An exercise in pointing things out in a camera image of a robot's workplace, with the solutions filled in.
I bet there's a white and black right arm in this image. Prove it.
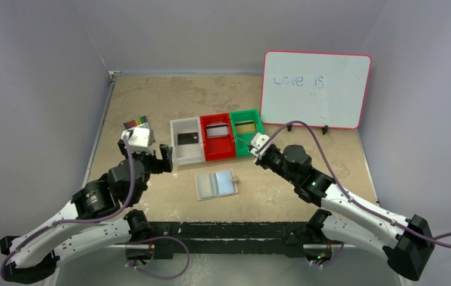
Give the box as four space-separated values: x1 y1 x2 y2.
251 144 435 281

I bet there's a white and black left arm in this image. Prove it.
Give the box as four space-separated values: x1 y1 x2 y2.
0 138 173 284

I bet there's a black card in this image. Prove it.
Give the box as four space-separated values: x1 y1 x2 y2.
176 132 199 145

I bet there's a white card with stripe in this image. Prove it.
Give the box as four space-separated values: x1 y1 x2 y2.
206 123 229 138

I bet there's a white plastic bin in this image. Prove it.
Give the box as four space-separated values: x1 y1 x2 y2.
170 117 205 166

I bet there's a pack of coloured markers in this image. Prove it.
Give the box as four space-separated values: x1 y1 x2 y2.
123 116 150 130

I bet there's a red plastic bin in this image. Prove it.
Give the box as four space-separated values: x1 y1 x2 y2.
200 113 236 161

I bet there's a green plastic bin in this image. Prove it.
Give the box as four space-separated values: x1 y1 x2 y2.
229 109 264 157

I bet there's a pink framed whiteboard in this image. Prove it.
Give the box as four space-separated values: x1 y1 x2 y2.
260 51 372 129

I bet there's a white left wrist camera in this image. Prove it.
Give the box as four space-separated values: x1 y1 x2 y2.
120 127 155 155

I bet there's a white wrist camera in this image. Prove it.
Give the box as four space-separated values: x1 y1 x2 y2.
120 127 155 155
249 132 270 157

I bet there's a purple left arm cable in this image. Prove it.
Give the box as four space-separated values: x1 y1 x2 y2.
0 136 137 282

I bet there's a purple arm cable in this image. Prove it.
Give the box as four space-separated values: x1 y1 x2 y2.
254 120 451 251
0 136 137 282

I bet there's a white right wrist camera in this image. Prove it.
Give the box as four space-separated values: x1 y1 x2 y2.
249 132 270 157

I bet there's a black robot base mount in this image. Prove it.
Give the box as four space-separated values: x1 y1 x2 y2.
111 209 345 262

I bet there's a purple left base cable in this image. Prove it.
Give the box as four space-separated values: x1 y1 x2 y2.
125 235 190 279

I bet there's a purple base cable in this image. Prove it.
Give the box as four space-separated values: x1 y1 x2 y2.
125 235 190 279
309 243 345 269

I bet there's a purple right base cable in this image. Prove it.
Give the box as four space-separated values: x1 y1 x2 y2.
309 243 345 269

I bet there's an aluminium frame rail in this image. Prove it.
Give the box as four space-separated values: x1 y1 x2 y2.
53 232 403 250

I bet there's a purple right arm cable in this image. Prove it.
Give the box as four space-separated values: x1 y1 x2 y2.
254 120 451 251

